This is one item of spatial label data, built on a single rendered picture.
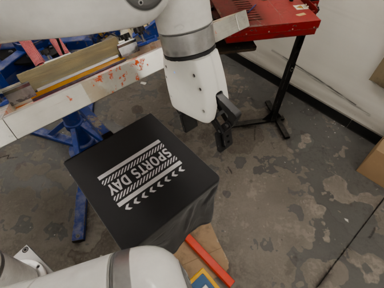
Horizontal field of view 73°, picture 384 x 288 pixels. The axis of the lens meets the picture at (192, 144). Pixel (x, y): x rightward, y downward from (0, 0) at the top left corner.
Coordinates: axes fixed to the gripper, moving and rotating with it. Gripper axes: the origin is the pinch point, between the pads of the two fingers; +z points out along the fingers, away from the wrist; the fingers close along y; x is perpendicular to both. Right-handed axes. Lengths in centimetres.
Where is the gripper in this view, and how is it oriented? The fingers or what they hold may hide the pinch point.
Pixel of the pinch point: (206, 134)
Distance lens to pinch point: 46.1
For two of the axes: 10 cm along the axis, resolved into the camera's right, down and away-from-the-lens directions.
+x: 7.6, -5.1, 4.1
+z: 1.9, 7.7, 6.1
